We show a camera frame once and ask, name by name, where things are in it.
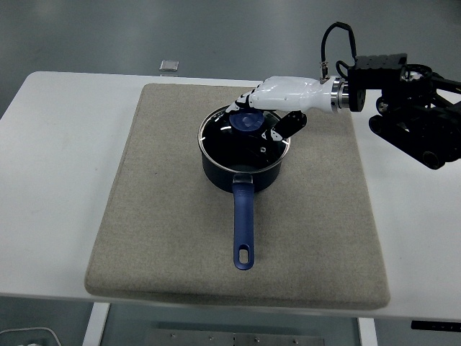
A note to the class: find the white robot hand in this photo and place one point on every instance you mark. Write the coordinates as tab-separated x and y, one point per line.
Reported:
288	93

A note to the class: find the glass lid with blue knob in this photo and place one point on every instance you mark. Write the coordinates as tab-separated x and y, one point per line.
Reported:
248	124

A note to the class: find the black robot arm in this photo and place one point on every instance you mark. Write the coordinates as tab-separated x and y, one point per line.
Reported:
407	104

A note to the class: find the small silver floor plate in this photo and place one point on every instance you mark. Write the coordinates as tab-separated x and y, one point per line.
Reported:
169	65

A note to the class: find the beige fabric mat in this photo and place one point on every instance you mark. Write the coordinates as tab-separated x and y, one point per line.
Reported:
162	216

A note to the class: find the white table leg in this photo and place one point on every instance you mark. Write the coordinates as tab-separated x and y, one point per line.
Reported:
95	324
367	333

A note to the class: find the grey metal plate with screws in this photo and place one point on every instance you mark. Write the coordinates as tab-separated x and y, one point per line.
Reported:
216	340

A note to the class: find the black box under table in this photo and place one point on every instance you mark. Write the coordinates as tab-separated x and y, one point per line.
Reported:
432	325

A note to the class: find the white rounded device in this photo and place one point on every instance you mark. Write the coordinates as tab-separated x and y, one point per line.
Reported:
54	337

